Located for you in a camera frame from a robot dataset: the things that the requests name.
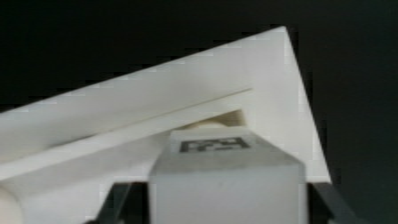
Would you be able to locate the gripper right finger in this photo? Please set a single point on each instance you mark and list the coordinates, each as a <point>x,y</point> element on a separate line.
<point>328,209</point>

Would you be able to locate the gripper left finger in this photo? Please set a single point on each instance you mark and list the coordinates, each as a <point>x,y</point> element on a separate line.
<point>124,208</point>

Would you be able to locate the white square tabletop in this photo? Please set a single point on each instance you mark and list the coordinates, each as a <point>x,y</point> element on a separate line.
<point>79,140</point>

